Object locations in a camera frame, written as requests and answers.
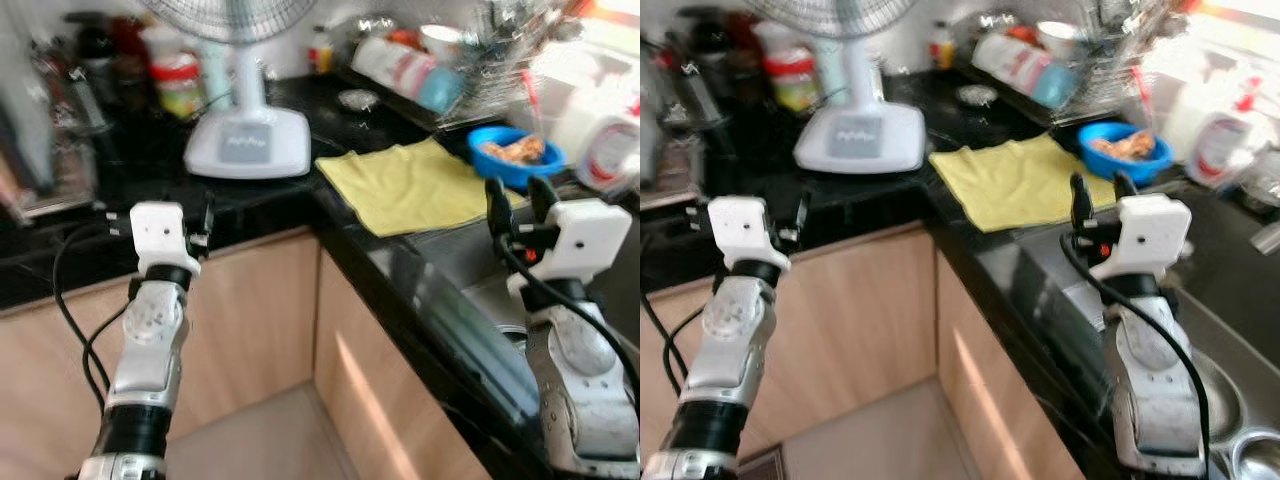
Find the white table fan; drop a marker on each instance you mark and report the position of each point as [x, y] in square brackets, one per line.
[860, 140]
[245, 145]

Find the wooden cabinet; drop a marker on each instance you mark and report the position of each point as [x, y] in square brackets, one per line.
[370, 380]
[990, 380]
[860, 310]
[250, 310]

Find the blue plastic bowl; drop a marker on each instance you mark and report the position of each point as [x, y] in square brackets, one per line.
[500, 172]
[1150, 165]

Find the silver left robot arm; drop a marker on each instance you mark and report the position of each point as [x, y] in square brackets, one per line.
[735, 340]
[150, 340]

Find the red lid jar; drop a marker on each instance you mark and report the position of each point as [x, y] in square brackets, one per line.
[178, 95]
[792, 88]

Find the white soap bottle red pump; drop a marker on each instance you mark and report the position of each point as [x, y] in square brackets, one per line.
[605, 150]
[1225, 145]

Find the white bowl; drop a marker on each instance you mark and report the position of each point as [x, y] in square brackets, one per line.
[1058, 38]
[442, 40]

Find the small steel dish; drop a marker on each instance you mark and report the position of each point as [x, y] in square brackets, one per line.
[977, 95]
[358, 99]

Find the brown food scraps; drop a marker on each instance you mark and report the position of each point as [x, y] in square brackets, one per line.
[515, 150]
[1125, 145]

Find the yellow cloth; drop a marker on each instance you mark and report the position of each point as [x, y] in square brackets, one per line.
[410, 185]
[1010, 180]

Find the white plastic container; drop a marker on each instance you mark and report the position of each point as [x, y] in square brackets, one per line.
[385, 68]
[1005, 62]

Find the shallow steel bowl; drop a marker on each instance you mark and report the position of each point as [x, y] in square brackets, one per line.
[1225, 400]

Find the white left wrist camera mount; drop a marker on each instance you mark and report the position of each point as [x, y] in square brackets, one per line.
[745, 225]
[160, 230]

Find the small steel cup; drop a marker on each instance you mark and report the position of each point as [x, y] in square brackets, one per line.
[1258, 460]

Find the small yellow bottle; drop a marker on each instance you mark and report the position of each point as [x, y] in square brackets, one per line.
[942, 50]
[320, 55]

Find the dark bottle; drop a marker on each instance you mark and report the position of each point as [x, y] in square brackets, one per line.
[88, 50]
[712, 40]

